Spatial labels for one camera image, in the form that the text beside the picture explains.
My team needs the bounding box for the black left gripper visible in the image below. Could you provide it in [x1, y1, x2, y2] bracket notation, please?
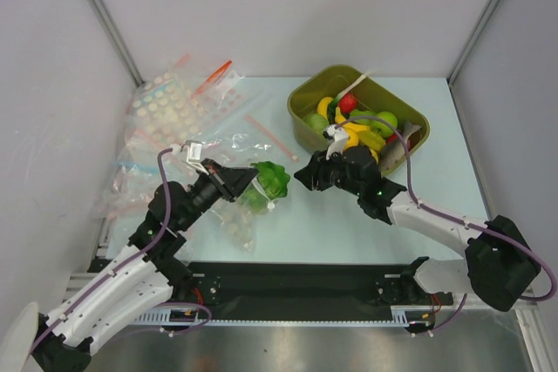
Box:
[177, 158, 258, 230]

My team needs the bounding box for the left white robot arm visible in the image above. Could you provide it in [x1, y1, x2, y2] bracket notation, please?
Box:
[31, 159, 258, 371]

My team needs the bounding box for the pile of clear zip bags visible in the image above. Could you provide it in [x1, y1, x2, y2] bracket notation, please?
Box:
[89, 52, 245, 223]

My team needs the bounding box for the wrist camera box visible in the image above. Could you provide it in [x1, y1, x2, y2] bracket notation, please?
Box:
[180, 140, 207, 173]
[323, 125, 350, 160]

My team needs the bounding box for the grey toy fish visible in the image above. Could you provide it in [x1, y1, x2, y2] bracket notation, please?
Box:
[378, 121, 422, 172]

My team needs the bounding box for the light green toy cabbage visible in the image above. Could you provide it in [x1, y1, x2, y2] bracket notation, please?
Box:
[303, 113, 330, 139]

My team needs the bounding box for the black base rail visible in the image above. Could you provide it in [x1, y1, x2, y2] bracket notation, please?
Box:
[172, 262, 453, 321]

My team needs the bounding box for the clear white-dotted zip bag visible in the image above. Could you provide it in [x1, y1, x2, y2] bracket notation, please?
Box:
[199, 125, 298, 252]

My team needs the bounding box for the green toy apple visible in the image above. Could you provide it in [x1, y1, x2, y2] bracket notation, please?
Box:
[371, 111, 398, 139]

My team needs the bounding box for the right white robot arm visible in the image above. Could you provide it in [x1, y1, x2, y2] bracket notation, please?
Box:
[294, 146, 541, 312]

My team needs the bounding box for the green toy lettuce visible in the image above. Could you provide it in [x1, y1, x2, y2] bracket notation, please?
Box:
[240, 161, 290, 214]

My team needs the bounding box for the yellow toy banana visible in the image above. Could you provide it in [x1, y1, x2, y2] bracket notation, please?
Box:
[316, 97, 333, 119]

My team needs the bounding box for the orange toy fruit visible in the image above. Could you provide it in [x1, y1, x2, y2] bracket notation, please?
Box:
[344, 129, 359, 150]

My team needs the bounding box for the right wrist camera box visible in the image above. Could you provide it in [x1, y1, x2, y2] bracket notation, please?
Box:
[323, 125, 350, 160]

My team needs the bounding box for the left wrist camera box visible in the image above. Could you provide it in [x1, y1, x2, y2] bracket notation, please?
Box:
[180, 140, 207, 173]

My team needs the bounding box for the white slotted cable duct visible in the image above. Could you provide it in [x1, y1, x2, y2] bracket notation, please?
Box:
[132, 306, 208, 327]

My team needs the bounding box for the olive green plastic bin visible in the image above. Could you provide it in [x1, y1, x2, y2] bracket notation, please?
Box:
[287, 64, 430, 163]

